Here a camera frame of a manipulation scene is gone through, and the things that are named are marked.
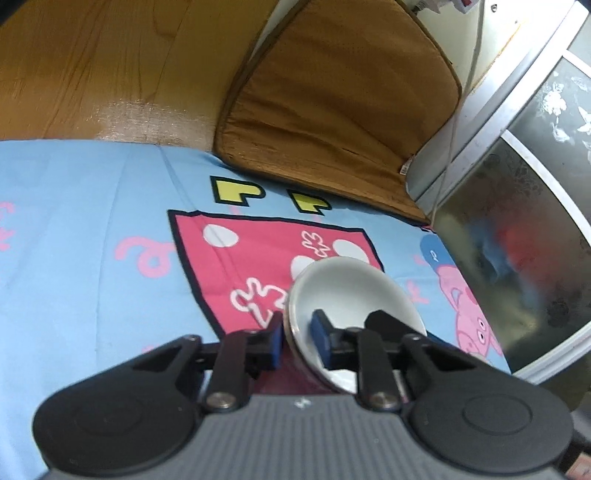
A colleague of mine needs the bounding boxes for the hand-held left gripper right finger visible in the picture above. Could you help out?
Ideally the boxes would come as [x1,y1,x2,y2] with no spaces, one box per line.
[310,309,477,411]

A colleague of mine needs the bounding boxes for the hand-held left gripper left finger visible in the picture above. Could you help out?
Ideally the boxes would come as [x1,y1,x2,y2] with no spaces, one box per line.
[131,311,283,412]

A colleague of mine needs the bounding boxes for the white bowl pink flowers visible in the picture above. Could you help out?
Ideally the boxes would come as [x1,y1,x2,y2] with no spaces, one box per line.
[285,257,428,395]

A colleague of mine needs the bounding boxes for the brown cushion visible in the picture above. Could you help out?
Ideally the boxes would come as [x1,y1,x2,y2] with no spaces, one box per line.
[213,0,463,227]

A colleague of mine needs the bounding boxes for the cartoon printed blanket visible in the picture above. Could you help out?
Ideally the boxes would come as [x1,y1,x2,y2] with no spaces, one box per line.
[0,138,506,480]

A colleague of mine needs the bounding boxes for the frosted glass sliding door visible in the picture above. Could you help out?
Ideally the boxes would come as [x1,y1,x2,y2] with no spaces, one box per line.
[406,0,591,398]

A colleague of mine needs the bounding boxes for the white power strip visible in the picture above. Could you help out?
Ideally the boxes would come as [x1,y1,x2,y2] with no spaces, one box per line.
[413,0,478,14]

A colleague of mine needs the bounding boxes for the white cable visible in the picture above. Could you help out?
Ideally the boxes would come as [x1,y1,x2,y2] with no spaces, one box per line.
[429,0,490,227]

